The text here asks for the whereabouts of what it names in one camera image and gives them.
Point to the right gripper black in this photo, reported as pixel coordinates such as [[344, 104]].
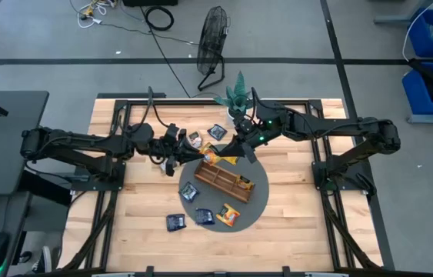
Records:
[[254, 136]]

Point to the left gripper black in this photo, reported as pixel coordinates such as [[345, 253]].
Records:
[[170, 148]]

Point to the dark blue tea bag packet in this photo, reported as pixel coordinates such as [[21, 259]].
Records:
[[189, 192], [217, 132], [204, 216], [175, 222]]

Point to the wooden tea organizer tray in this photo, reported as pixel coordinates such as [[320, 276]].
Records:
[[220, 180]]

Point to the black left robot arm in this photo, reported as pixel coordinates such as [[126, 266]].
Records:
[[85, 140]]

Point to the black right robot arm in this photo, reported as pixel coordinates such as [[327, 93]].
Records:
[[335, 131]]

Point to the snake plant in white pot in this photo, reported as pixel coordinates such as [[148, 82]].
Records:
[[239, 92]]

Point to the round grey woven placemat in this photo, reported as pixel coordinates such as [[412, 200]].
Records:
[[216, 207]]

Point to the black floor fan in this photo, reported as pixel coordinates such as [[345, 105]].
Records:
[[212, 38]]

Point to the black equipment box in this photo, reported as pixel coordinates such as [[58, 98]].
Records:
[[150, 2]]

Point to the office chair base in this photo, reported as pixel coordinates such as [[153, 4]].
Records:
[[25, 255]]

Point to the black frame bracket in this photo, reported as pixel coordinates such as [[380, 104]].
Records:
[[287, 271], [149, 271]]

